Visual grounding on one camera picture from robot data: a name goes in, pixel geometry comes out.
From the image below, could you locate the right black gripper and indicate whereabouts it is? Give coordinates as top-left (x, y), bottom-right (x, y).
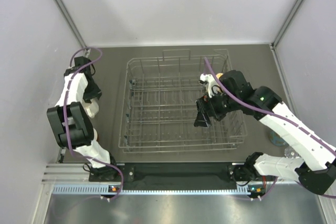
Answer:
top-left (194, 87), bottom-right (240, 127)

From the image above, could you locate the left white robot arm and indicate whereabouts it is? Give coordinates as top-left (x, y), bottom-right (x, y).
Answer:
top-left (47, 56), bottom-right (119, 180)

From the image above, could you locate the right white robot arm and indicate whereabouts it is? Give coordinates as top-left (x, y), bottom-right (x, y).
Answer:
top-left (194, 70), bottom-right (335, 195)

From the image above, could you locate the red mug white inside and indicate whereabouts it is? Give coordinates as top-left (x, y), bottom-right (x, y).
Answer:
top-left (93, 129), bottom-right (99, 142)

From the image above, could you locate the blue patterned mug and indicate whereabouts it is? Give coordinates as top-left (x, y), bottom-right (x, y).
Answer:
top-left (268, 131), bottom-right (287, 147)

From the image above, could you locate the clear glass cup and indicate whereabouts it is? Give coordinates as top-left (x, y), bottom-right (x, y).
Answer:
top-left (284, 146), bottom-right (301, 158)

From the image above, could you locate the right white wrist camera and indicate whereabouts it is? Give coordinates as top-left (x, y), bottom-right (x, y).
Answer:
top-left (199, 74), bottom-right (223, 98)

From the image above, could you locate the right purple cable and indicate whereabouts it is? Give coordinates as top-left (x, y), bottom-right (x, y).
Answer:
top-left (203, 56), bottom-right (336, 199)

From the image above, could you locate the grey wire dish rack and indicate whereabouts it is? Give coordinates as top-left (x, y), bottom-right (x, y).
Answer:
top-left (119, 49), bottom-right (247, 154)

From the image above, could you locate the grey slotted cable duct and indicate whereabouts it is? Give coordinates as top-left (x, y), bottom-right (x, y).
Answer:
top-left (52, 184), bottom-right (265, 196)

